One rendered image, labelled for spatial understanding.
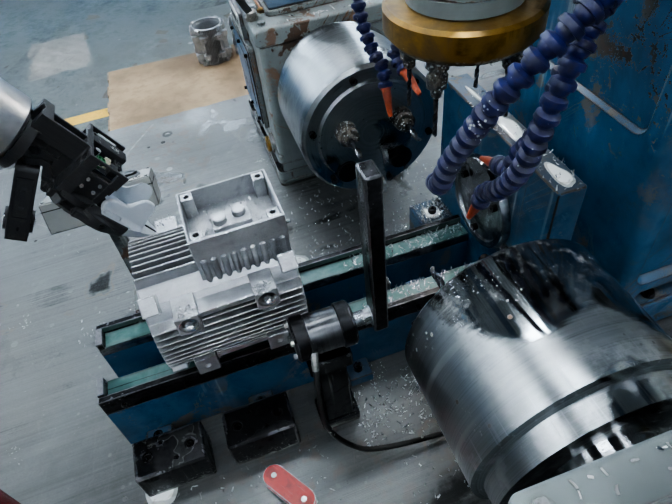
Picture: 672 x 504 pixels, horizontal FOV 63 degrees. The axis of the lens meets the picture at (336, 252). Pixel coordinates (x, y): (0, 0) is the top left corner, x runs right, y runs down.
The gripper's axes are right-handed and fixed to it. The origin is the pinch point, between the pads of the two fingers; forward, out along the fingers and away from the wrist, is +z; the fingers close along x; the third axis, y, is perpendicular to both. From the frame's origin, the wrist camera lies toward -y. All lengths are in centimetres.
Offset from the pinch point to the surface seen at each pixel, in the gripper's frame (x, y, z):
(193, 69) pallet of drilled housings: 238, -35, 89
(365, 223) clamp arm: -20.1, 26.5, 4.5
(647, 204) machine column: -23, 53, 30
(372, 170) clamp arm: -19.7, 30.8, -0.4
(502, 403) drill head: -41, 28, 12
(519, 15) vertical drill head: -13, 51, 2
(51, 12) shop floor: 414, -120, 57
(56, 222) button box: 13.0, -14.1, -3.2
